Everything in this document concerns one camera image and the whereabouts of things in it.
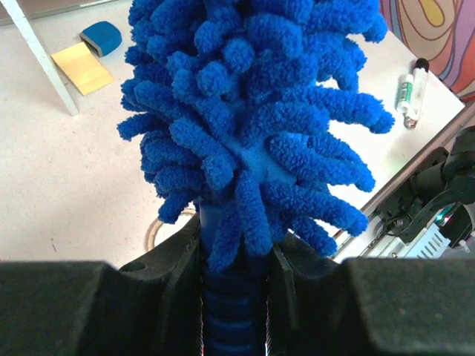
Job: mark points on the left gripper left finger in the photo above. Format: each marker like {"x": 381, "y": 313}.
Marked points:
{"x": 150, "y": 306}

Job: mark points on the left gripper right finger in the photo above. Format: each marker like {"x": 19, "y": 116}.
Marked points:
{"x": 368, "y": 306}

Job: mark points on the beige tape roll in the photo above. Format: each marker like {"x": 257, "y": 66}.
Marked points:
{"x": 159, "y": 231}

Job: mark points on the blue microfiber duster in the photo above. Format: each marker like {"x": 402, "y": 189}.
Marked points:
{"x": 233, "y": 101}

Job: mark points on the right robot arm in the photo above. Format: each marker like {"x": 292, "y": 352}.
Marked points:
{"x": 452, "y": 180}

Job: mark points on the white bookshelf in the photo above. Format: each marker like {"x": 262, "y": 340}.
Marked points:
{"x": 22, "y": 23}

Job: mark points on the white green marker pen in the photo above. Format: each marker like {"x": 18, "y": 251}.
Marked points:
{"x": 411, "y": 93}

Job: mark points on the wooden block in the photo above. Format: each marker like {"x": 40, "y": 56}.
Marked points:
{"x": 82, "y": 68}

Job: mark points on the blue cube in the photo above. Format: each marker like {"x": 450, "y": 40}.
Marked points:
{"x": 103, "y": 37}

